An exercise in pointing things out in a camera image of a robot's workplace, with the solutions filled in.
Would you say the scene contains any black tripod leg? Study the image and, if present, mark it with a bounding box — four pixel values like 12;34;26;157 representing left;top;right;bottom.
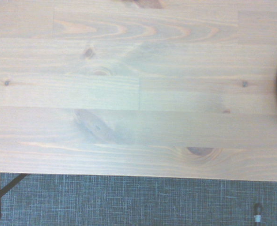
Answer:
253;202;263;226

